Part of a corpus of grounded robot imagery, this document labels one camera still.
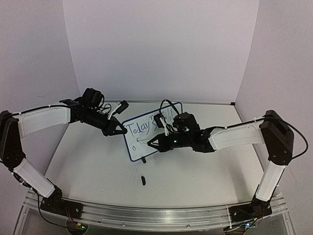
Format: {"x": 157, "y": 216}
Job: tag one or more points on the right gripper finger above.
{"x": 153, "y": 145}
{"x": 156, "y": 139}

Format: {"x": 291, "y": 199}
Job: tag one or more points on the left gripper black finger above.
{"x": 117, "y": 125}
{"x": 114, "y": 132}

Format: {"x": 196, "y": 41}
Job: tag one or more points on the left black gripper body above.
{"x": 91, "y": 120}

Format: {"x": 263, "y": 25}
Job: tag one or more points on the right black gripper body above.
{"x": 162, "y": 143}

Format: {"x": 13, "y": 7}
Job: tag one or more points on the blue framed whiteboard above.
{"x": 144, "y": 127}

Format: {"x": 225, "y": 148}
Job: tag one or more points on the dark blue marker cap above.
{"x": 143, "y": 180}

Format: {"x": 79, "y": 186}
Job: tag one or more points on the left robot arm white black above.
{"x": 15, "y": 126}

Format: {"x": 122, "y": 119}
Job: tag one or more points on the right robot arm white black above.
{"x": 283, "y": 142}

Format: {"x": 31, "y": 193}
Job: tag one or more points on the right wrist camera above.
{"x": 161, "y": 123}

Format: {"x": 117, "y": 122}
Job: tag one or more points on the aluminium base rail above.
{"x": 164, "y": 219}

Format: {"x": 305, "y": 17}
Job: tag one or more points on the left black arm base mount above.
{"x": 57, "y": 205}

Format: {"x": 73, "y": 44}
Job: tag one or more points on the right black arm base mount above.
{"x": 255, "y": 209}

